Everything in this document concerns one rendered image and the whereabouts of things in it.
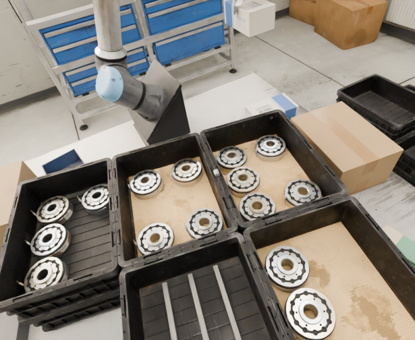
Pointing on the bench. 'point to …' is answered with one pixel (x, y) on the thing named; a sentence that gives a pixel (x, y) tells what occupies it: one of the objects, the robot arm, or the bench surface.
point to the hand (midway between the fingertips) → (248, 9)
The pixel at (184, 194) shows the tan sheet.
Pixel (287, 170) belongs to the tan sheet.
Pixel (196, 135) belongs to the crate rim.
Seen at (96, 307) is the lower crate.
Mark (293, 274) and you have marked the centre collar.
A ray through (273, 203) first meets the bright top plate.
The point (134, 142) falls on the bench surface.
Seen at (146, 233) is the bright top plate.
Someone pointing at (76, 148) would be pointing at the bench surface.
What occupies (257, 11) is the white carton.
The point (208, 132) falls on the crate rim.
